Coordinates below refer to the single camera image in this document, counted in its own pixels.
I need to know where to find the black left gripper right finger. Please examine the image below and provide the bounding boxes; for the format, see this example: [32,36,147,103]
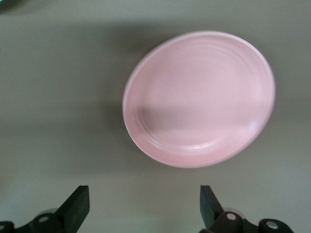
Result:
[200,185,294,233]

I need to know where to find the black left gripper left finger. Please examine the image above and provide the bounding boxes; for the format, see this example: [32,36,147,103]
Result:
[0,185,90,233]

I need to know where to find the pink plate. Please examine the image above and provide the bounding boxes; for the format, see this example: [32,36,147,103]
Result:
[121,30,277,168]

